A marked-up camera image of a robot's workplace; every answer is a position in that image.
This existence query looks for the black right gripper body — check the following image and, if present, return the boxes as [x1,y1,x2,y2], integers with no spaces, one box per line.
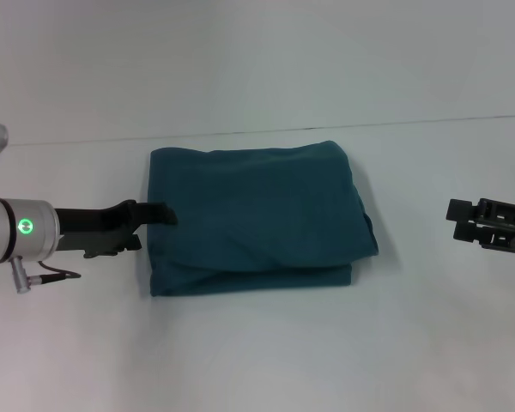
[465,197,515,260]

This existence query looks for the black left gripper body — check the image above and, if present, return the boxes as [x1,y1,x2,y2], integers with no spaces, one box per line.
[53,198,143,259]

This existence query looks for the teal t-shirt with FREE print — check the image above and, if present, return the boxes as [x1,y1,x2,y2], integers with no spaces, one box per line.
[148,139,379,298]

